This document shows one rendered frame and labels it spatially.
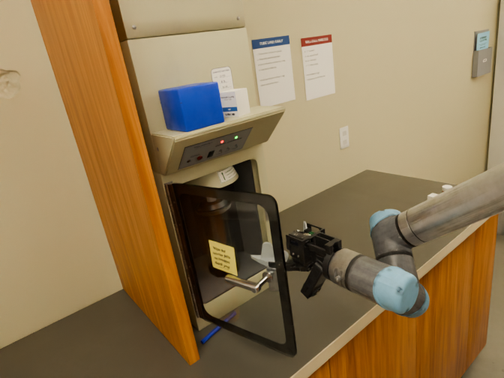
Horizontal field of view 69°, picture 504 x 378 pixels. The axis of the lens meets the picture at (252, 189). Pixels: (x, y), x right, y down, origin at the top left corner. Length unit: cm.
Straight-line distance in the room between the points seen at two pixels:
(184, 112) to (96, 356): 72
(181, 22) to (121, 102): 27
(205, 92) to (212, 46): 18
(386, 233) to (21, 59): 106
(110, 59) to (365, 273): 61
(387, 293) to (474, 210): 21
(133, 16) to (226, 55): 24
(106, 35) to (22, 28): 53
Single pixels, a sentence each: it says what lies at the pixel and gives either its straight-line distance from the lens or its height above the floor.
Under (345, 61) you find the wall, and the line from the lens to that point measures 200.
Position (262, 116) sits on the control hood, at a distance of 90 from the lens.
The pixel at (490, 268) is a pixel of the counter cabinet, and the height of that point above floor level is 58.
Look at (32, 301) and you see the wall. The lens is 138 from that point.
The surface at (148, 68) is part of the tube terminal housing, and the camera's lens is 87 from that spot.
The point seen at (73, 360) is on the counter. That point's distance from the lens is 120.
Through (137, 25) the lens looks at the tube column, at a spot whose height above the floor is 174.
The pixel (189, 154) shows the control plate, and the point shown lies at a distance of 84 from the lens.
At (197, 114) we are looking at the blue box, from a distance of 80.
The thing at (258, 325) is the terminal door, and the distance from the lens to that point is 91.
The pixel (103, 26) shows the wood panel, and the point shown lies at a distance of 76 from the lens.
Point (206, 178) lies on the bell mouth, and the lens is 100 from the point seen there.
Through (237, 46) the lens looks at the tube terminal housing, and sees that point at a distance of 100.
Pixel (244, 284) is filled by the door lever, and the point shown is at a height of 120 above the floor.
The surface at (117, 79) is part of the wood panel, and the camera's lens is 75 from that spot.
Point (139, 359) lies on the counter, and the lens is 110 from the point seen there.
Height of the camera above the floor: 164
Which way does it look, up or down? 20 degrees down
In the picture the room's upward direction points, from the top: 9 degrees counter-clockwise
